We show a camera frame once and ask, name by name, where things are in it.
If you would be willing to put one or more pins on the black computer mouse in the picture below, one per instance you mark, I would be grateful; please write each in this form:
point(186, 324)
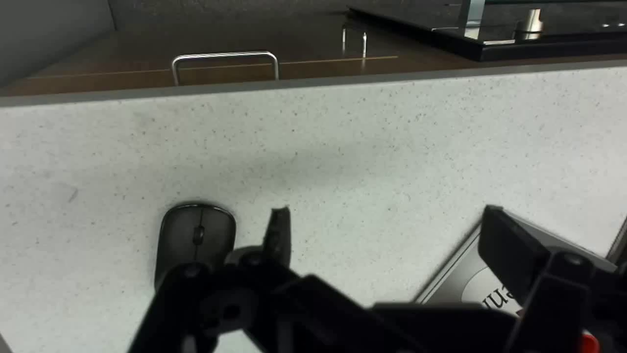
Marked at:
point(194, 236)

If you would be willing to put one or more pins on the white mug with red inside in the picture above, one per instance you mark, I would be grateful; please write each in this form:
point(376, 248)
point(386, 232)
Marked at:
point(489, 293)

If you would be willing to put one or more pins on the black perforated workbench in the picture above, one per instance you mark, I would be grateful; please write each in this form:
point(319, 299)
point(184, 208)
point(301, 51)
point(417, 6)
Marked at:
point(548, 40)

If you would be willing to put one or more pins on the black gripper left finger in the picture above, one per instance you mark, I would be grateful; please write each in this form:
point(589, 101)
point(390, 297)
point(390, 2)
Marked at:
point(278, 234)

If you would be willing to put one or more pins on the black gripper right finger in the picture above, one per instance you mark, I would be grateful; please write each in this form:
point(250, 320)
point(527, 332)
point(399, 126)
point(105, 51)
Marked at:
point(515, 252)

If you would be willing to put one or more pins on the silver laptop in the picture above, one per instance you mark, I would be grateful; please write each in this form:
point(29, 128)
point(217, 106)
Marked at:
point(448, 279)

